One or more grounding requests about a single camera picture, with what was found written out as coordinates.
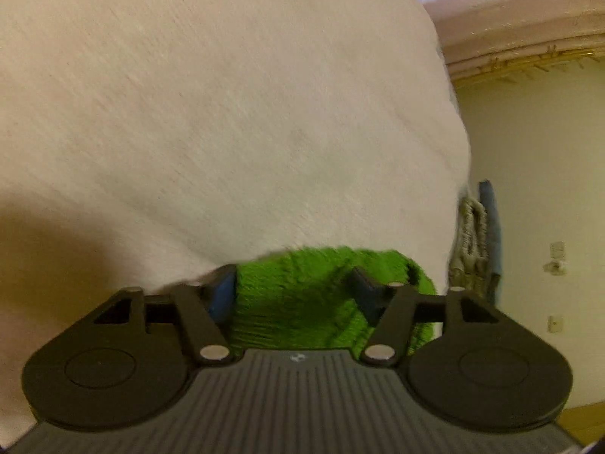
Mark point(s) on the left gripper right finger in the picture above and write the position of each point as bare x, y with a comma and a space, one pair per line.
461, 358

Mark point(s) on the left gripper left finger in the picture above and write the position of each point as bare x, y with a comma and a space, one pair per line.
131, 357

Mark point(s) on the green knitted sweater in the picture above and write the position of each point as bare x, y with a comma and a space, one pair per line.
297, 300

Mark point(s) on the grey-green folded garment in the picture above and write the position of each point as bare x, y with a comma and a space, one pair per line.
469, 257

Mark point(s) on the white and blue bedspread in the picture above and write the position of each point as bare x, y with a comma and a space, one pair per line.
146, 142

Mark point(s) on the beige drape curtain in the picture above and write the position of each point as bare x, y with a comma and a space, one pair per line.
486, 68

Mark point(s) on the pink sheer curtain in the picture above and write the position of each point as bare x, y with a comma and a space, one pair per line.
473, 30

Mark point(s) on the lower wall socket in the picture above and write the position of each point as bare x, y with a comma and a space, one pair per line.
555, 324

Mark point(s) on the wall socket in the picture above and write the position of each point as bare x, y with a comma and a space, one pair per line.
555, 324
557, 266

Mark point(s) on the upper wall socket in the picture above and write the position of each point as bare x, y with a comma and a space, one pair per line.
557, 266

